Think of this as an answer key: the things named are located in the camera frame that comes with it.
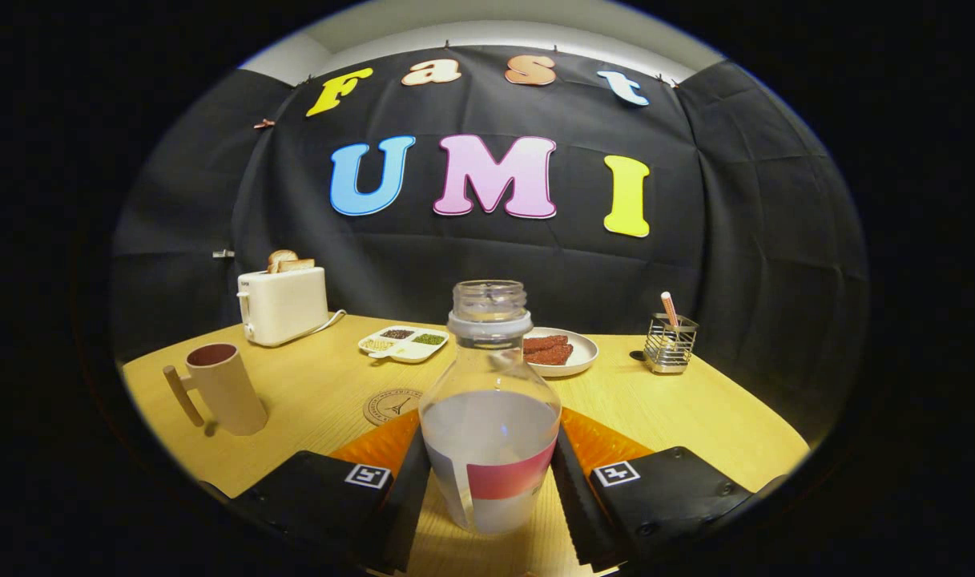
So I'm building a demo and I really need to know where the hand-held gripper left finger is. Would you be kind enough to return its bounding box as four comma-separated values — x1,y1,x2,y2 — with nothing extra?
231,409,433,575

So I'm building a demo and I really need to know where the black backdrop cloth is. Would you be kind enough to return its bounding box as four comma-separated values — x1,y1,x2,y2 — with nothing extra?
111,44,869,450

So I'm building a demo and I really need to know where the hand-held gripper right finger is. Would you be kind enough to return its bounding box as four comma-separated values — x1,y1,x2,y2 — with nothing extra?
550,407,757,575

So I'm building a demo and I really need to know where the wooden table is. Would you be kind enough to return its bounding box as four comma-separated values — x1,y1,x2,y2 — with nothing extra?
121,312,812,577

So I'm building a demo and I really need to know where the white toaster cable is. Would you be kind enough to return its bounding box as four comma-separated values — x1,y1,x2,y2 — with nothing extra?
299,309,349,342

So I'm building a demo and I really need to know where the white round plate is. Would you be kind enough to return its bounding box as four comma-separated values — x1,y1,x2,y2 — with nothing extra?
523,327,599,378

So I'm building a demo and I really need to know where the metal wire holder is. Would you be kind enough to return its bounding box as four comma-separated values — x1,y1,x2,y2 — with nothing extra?
644,313,699,376

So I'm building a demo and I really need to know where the round wooden coaster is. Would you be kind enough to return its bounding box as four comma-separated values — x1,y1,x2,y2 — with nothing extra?
363,389,424,428

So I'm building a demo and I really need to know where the white toaster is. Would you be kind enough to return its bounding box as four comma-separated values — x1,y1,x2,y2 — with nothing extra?
237,267,329,348

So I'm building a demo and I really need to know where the white divided seed dish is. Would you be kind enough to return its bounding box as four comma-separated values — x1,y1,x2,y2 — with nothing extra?
358,325,449,365

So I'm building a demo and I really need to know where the beige cup with wooden handle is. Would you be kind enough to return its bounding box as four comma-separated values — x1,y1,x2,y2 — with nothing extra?
163,343,269,438

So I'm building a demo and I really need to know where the clear juice bottle red label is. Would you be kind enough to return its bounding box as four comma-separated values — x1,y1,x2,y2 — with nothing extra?
418,280,562,536

